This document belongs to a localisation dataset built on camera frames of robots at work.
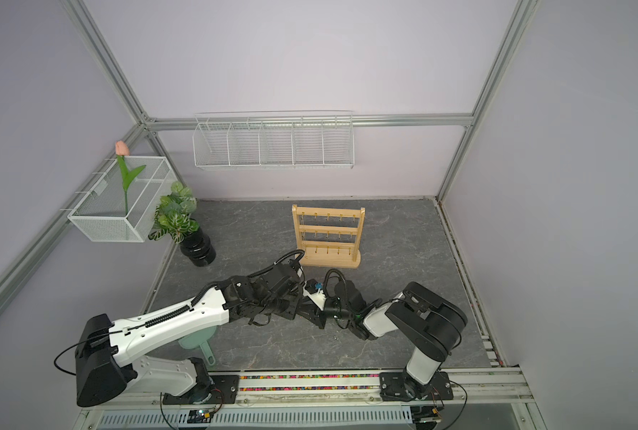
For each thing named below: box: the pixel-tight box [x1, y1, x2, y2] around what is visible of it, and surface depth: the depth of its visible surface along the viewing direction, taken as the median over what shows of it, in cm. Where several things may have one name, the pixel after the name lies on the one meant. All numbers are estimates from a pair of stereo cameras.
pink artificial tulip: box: [114, 140, 147, 215], surface depth 82 cm
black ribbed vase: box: [180, 225, 216, 267], surface depth 96 cm
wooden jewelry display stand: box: [292, 204, 366, 269], surface depth 89 cm
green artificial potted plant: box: [147, 180, 200, 245], surface depth 82 cm
